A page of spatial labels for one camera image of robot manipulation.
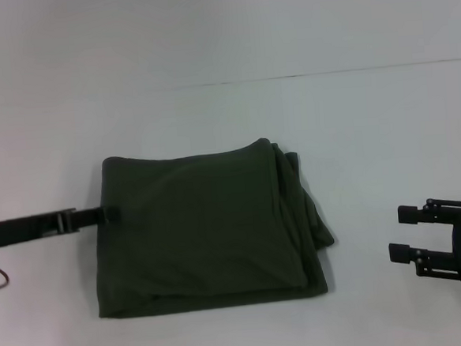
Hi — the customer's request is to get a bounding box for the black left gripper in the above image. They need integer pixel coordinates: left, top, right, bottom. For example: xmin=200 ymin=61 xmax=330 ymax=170
xmin=0 ymin=204 xmax=123 ymax=251

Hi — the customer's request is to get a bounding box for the dark green printed t-shirt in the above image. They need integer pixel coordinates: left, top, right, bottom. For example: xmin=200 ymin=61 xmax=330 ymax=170
xmin=85 ymin=132 xmax=341 ymax=322

